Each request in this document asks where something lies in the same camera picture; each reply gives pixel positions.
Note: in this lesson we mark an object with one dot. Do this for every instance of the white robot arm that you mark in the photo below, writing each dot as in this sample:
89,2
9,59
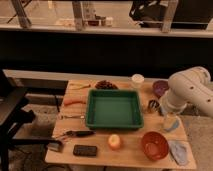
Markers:
187,86

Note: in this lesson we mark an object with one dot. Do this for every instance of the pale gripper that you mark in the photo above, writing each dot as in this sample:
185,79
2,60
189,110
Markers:
169,119

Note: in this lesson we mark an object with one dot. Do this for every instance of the black rectangular sponge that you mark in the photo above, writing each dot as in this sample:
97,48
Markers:
85,150

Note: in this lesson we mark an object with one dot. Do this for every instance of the white plastic cup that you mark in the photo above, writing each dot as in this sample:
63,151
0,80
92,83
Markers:
137,81

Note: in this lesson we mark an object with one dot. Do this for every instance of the dark metal cup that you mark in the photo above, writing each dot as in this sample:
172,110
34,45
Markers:
153,106

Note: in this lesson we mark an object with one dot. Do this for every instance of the blue cloth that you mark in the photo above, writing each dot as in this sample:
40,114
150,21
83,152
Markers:
178,152

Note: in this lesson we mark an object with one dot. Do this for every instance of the purple bowl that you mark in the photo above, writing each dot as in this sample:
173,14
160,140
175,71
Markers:
160,87

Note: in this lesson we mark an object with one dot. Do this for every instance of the green plastic tray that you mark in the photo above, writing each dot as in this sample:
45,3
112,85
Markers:
113,109

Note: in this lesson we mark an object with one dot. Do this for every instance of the metal spoon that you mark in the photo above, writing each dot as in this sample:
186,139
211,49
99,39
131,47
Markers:
72,117

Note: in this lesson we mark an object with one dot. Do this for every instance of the black handled brush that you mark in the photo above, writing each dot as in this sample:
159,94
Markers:
71,135

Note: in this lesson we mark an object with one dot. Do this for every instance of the red bowl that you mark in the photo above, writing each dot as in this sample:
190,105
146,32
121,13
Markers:
154,145

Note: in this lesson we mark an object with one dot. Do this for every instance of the yellow banana peeler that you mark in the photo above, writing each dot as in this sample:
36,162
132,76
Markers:
79,86

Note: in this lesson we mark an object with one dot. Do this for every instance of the yellow apple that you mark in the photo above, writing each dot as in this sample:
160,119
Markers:
114,141

